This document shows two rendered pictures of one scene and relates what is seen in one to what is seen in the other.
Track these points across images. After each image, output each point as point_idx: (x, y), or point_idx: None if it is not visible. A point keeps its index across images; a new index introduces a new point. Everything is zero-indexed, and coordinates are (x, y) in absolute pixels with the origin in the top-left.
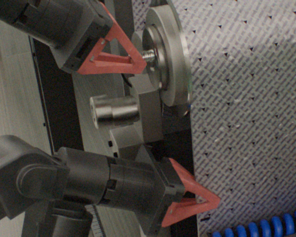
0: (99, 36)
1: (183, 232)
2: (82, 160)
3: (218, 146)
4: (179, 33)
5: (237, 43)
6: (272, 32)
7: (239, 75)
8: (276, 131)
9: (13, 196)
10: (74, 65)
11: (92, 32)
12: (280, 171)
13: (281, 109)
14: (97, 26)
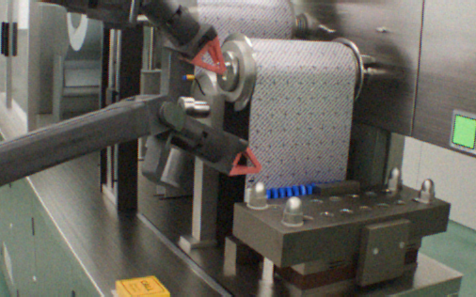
0: (210, 39)
1: (226, 207)
2: (188, 117)
3: (264, 128)
4: (250, 49)
5: (280, 61)
6: (299, 60)
7: (280, 81)
8: (297, 124)
9: (155, 120)
10: (195, 52)
11: (209, 34)
12: (297, 154)
13: (301, 110)
14: (212, 30)
